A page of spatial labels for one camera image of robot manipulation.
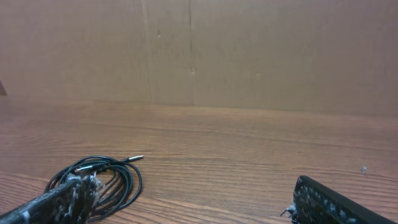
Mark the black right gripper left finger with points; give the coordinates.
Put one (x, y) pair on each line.
(68, 203)

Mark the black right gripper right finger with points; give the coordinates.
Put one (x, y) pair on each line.
(315, 203)

